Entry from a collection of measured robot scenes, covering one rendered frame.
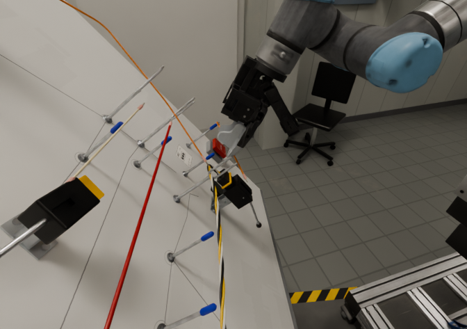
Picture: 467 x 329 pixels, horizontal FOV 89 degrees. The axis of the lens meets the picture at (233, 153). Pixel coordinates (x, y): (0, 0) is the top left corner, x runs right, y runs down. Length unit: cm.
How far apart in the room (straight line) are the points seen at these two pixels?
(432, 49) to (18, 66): 55
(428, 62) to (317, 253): 160
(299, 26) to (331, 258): 163
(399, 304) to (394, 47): 140
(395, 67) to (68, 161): 44
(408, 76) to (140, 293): 44
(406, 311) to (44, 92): 163
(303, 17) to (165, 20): 188
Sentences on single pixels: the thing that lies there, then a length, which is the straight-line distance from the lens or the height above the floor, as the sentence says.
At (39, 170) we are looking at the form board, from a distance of 36.
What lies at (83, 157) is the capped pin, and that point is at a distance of 39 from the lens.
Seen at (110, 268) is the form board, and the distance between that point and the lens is 34.
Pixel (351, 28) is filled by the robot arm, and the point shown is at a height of 145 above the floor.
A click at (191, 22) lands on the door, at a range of 229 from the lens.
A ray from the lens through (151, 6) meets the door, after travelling 226.
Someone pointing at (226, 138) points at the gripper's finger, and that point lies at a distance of 51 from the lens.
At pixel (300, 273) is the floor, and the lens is 177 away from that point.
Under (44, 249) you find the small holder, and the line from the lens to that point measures 31.
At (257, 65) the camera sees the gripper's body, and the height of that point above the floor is 139.
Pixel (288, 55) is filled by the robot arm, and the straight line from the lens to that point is 46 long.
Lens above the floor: 151
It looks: 35 degrees down
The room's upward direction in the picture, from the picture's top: straight up
